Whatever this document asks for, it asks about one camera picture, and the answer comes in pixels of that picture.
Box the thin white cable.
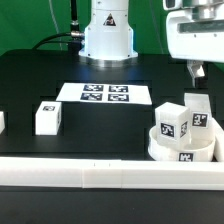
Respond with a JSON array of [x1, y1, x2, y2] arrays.
[[48, 0, 64, 51]]

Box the white round stool seat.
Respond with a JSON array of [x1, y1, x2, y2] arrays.
[[148, 126, 216, 162]]

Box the white fiducial marker sheet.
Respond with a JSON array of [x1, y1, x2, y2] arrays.
[[56, 83, 152, 105]]

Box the white left barrier rail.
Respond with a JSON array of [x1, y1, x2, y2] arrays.
[[0, 111, 5, 134]]

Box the black cable with connector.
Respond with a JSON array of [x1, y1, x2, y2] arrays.
[[32, 30, 86, 51]]

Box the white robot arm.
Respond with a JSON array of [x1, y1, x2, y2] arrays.
[[79, 0, 224, 80]]

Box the white front barrier rail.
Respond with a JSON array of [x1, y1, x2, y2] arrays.
[[0, 157, 224, 190]]

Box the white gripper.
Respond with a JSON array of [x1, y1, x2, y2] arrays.
[[166, 6, 224, 88]]

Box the black vertical cable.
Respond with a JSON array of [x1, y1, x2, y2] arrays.
[[69, 0, 80, 33]]

